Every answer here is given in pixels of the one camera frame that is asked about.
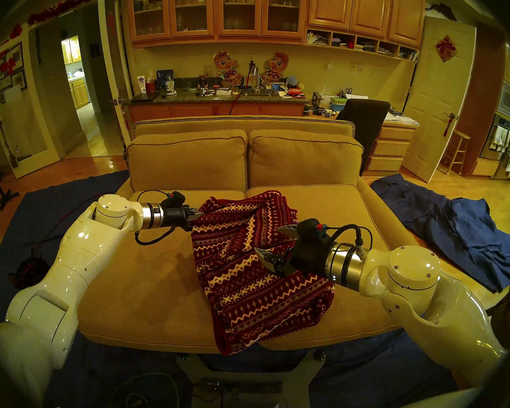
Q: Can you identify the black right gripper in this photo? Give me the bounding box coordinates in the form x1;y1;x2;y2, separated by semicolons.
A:
253;224;335;281

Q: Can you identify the red diamond door ornament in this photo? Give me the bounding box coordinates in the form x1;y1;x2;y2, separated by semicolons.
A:
435;35;458;63

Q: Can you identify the dark plant decoration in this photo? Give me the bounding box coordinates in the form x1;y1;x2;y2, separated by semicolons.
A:
426;3;457;22

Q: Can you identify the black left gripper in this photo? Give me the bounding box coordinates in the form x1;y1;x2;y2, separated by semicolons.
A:
161;204;204;232

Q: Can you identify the large black picture frame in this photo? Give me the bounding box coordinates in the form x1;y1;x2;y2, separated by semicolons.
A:
0;42;25;84

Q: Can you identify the yellow sofa seat cushion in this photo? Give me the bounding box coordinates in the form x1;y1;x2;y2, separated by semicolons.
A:
246;184;420;350
74;190;255;354

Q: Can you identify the green cable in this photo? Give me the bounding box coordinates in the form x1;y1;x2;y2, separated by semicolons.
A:
110;372;180;408

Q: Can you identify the plain white open door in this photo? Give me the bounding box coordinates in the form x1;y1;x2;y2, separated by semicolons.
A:
98;0;133;146

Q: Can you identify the black floor stand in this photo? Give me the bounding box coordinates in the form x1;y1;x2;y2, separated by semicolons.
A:
0;146;21;211

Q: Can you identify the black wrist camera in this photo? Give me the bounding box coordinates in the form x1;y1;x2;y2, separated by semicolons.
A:
297;218;329;243
161;191;187;208

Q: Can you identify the yellow fabric sofa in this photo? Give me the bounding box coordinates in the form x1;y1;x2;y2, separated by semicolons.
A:
74;115;435;354

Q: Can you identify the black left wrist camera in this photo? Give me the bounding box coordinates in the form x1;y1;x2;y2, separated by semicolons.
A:
161;191;187;208

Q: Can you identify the tall wooden oven cabinet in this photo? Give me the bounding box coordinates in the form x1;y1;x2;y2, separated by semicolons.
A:
457;27;508;177

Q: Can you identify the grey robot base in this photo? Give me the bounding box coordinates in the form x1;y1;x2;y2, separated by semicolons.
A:
176;350;326;408

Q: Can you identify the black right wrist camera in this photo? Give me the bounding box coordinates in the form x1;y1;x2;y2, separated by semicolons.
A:
297;218;329;243

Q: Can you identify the stack of papers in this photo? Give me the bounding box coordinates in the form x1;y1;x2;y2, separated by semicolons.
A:
385;111;420;127

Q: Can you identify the yellow sofa back cushion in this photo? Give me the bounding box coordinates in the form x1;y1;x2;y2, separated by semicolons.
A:
127;130;249;193
248;129;364;188

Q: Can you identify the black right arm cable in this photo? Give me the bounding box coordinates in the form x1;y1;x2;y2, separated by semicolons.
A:
329;224;374;259

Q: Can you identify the wooden cubby shelf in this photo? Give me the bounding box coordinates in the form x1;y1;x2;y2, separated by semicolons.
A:
305;28;420;62

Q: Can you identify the white hanging towel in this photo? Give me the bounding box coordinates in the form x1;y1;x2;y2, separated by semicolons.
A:
490;125;510;153

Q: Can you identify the red patterned knit blanket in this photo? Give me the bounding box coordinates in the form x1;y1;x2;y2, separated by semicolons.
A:
190;190;336;356

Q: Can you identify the cartoon animal wall decoration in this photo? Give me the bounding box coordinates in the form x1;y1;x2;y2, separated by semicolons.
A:
213;51;243;88
261;52;289;85

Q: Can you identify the red garland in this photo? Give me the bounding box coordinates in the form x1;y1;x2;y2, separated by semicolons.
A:
28;0;98;26

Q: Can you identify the small wooden stool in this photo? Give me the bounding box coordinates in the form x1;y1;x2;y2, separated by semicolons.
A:
441;130;471;176

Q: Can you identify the white mirrored door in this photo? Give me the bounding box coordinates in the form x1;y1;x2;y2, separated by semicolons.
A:
0;29;61;179

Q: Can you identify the black office chair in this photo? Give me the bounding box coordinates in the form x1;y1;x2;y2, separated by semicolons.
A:
337;99;391;176

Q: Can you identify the white door with ornament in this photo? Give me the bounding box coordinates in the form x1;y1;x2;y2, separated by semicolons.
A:
403;16;477;183

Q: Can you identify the metal sink faucet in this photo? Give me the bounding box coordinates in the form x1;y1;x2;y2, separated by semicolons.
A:
247;61;262;91

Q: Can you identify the stainless wall oven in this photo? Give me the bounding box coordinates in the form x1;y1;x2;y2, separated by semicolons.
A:
480;81;510;161

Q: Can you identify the solid wooden wall cabinet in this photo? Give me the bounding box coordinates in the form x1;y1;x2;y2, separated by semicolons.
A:
308;0;426;48

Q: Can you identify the dark red cable coil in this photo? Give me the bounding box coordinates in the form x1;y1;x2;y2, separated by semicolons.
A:
8;256;51;291

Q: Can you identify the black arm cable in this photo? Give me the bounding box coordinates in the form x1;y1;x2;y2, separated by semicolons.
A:
329;224;374;259
135;190;177;246

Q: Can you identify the crumpled blue blanket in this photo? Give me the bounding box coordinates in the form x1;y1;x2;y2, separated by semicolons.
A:
371;174;510;294

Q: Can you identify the glass-door wooden wall cabinet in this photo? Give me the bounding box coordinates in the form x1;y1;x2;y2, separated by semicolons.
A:
127;0;309;48

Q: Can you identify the yellow-lit kitchen base cabinet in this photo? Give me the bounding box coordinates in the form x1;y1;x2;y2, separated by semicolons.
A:
70;78;91;110

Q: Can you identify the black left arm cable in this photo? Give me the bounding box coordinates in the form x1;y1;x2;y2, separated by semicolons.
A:
135;190;177;246

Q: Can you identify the large navy floor cloth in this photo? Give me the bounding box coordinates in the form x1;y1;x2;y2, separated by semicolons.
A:
0;170;457;408

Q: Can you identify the wooden desk with drawers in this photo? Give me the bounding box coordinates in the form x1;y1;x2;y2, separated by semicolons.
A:
363;119;418;177

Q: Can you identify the dark-topped wooden counter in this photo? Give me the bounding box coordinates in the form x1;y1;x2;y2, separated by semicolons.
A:
127;91;309;123

